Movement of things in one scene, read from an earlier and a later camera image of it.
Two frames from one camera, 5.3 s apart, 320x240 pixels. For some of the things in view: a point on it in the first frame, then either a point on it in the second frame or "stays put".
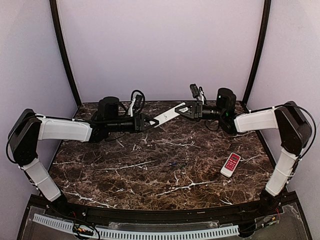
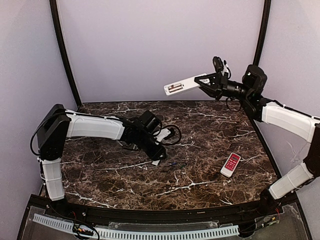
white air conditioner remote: (168, 115) to (181, 86)
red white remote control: (230, 165) stays put
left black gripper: (138, 123) to (155, 150)
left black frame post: (53, 8) stays put
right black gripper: (195, 110) to (219, 83)
